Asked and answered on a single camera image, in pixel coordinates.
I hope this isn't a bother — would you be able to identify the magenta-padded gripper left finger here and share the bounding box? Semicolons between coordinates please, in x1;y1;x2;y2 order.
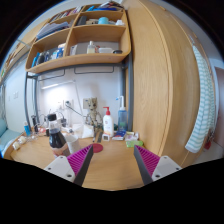
43;143;95;187

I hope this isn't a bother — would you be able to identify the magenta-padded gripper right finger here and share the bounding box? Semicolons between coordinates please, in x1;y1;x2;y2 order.
133;144;183;186

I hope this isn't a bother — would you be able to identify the cola bottle with black cap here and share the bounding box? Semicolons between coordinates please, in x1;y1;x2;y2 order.
47;113;71;158

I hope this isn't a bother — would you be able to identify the green packet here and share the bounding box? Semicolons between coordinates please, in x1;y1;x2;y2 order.
125;139;145;148

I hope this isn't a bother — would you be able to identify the pink white packet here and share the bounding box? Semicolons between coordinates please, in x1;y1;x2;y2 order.
125;131;140;142

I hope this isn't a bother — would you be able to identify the white tissue pack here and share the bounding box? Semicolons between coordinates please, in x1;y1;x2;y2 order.
71;123;95;139

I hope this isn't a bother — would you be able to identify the white red-pump lotion bottle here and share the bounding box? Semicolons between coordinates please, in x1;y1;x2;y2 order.
102;106;115;138

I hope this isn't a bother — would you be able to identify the blue spray bottle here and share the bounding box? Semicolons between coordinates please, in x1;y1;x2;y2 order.
115;95;129;133

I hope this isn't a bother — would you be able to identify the black electric shaver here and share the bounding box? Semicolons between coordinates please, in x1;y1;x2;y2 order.
30;114;40;134

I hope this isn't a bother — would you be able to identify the small blue tube bottle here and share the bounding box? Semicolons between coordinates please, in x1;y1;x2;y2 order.
22;120;32;138

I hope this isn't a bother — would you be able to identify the green striped hanging towel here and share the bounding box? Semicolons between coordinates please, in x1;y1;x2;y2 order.
184;44;217;154

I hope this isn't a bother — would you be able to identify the teal chair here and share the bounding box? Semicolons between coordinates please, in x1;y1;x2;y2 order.
0;118;23;153

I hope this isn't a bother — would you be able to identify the wooden wardrobe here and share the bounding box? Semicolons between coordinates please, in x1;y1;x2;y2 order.
123;0;214;168

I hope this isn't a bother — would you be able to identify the wooden shelf unit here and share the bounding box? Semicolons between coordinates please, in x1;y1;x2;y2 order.
25;1;132;75

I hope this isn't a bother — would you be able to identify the white wall socket panel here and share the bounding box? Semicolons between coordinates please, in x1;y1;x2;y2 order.
61;99;75;111

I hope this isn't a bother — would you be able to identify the grey metal frame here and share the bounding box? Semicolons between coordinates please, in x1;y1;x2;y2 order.
23;53;135;135

